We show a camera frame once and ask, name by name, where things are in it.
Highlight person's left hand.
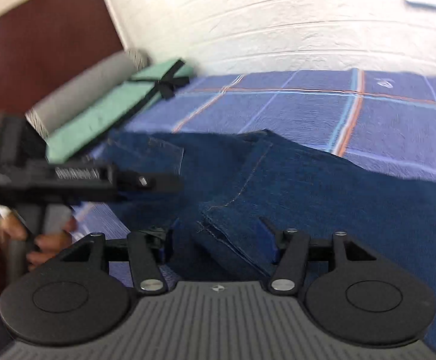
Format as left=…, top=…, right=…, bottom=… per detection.
left=0, top=214, right=78, bottom=270

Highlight dark blue denim pants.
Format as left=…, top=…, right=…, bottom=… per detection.
left=101, top=128, right=436, bottom=357

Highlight blue plaid bed sheet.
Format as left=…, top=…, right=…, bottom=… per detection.
left=92, top=69, right=436, bottom=183

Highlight dark brown wooden headboard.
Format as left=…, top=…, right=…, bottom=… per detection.
left=0, top=0, right=123, bottom=115

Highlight grey patterned pillow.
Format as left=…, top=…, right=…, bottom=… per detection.
left=26, top=48, right=151, bottom=139

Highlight green pillow with black ribbon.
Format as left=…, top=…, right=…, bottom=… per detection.
left=46, top=58, right=194, bottom=164

